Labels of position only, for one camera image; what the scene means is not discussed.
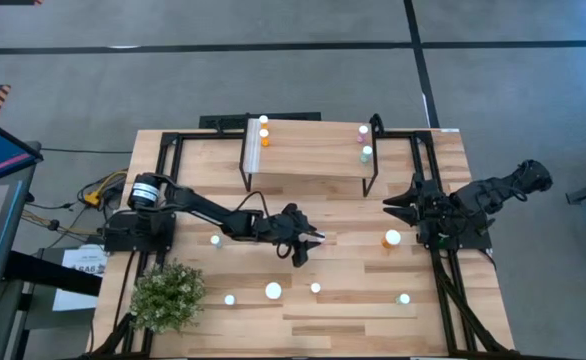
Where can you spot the teal bottle with pink pills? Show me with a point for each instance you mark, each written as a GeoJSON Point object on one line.
{"type": "Point", "coordinates": [215, 240]}

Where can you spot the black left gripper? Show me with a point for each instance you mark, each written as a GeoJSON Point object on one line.
{"type": "Point", "coordinates": [285, 225]}

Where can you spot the pale green pill bottle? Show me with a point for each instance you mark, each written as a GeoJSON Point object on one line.
{"type": "Point", "coordinates": [229, 299]}
{"type": "Point", "coordinates": [402, 299]}

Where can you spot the teal bottle with white pills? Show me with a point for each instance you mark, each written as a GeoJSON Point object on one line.
{"type": "Point", "coordinates": [366, 152]}

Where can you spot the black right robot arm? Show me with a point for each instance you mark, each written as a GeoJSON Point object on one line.
{"type": "Point", "coordinates": [498, 195]}

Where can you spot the white paper sheet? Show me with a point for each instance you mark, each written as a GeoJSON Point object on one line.
{"type": "Point", "coordinates": [80, 260]}

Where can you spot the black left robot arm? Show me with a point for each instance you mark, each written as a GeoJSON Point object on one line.
{"type": "Point", "coordinates": [198, 205]}

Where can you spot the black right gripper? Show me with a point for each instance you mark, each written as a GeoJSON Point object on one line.
{"type": "Point", "coordinates": [430, 207]}

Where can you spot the black metal mounting frame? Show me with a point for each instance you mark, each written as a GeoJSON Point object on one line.
{"type": "Point", "coordinates": [208, 133]}
{"type": "Point", "coordinates": [403, 134]}

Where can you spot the green artificial plant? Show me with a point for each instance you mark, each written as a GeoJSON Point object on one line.
{"type": "Point", "coordinates": [168, 297]}

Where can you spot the wooden shelf with black legs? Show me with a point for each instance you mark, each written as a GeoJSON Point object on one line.
{"type": "Point", "coordinates": [313, 150]}

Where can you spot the small orange pill bottle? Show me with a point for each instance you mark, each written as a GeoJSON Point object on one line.
{"type": "Point", "coordinates": [263, 120]}
{"type": "Point", "coordinates": [264, 135]}

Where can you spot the medium orange pill bottle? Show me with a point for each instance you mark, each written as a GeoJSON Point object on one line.
{"type": "Point", "coordinates": [315, 287]}

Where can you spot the large orange pill bottle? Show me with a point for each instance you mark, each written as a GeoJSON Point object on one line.
{"type": "Point", "coordinates": [273, 290]}
{"type": "Point", "coordinates": [391, 239]}

